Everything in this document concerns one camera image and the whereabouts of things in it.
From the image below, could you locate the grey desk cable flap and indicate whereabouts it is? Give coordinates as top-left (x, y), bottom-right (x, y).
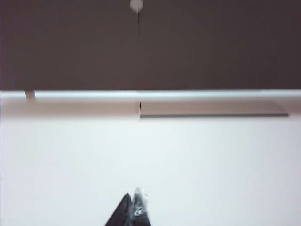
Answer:
top-left (139, 101), bottom-right (289, 118)

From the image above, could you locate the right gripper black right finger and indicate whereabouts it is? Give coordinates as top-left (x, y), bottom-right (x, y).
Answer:
top-left (131, 188), bottom-right (151, 226)

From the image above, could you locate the right grey desk divider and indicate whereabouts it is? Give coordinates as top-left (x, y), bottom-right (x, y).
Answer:
top-left (0, 0), bottom-right (301, 91)

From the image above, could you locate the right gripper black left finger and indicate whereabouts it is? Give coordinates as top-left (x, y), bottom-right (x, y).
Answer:
top-left (104, 193), bottom-right (132, 226)

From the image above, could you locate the white round wall hook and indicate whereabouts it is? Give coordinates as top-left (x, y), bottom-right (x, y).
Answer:
top-left (130, 0), bottom-right (143, 24)

